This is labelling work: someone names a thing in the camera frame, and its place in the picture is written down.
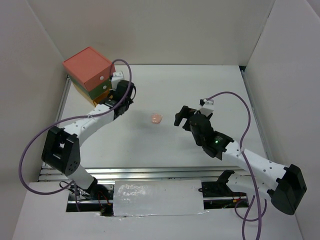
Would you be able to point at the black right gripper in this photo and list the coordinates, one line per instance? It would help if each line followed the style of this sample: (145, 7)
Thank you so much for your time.
(185, 112)

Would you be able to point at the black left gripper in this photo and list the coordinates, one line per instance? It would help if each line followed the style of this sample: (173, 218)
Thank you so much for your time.
(130, 101)

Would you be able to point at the green drawer box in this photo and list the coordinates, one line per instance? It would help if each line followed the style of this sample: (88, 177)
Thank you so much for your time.
(100, 87)

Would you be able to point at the pink makeup sponge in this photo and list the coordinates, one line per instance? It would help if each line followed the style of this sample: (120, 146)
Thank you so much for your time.
(156, 118)

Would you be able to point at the orange drawer box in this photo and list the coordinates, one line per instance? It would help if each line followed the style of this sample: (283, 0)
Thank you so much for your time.
(89, 68)

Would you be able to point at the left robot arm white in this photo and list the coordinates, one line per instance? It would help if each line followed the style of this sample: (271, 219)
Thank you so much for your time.
(62, 147)

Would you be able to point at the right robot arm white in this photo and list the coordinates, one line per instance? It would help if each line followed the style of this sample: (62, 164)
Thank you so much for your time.
(284, 186)

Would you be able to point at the white foil cover plate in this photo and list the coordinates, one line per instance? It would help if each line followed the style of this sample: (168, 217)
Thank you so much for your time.
(157, 198)

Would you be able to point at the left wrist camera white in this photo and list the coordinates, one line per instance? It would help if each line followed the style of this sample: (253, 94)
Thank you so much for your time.
(116, 78)

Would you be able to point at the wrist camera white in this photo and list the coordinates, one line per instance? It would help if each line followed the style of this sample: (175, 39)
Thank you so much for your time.
(116, 78)
(207, 105)

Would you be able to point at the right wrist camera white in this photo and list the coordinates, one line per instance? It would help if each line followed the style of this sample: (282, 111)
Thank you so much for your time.
(207, 105)

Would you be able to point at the aluminium rail frame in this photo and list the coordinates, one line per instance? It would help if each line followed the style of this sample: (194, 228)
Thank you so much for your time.
(132, 147)

